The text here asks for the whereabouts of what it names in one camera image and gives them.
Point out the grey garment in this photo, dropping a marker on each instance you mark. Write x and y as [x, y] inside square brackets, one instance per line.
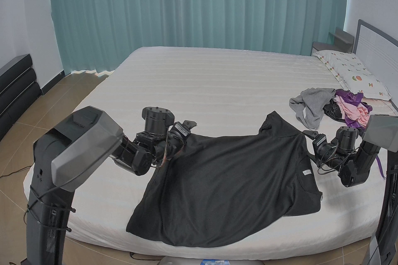
[312, 105]

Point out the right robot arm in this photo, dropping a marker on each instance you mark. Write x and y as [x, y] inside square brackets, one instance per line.
[379, 133]

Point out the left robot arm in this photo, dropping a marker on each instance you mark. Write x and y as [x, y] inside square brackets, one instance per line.
[77, 139]

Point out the white printed pillow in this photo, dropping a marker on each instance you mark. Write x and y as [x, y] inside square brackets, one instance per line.
[351, 70]

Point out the bed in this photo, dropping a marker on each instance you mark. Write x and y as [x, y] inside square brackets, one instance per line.
[217, 86]

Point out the grey bedside table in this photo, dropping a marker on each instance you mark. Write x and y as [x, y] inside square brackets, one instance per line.
[337, 41]

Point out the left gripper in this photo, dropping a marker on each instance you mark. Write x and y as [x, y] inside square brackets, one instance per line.
[177, 142]

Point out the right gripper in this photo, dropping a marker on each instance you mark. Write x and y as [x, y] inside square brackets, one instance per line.
[325, 151]

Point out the black T-shirt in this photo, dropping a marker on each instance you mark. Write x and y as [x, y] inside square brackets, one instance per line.
[224, 182]

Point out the black chest of drawers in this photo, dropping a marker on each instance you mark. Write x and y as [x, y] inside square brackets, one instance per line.
[15, 86]

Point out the pile of clothes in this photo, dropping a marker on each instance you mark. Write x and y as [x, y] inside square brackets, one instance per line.
[351, 108]

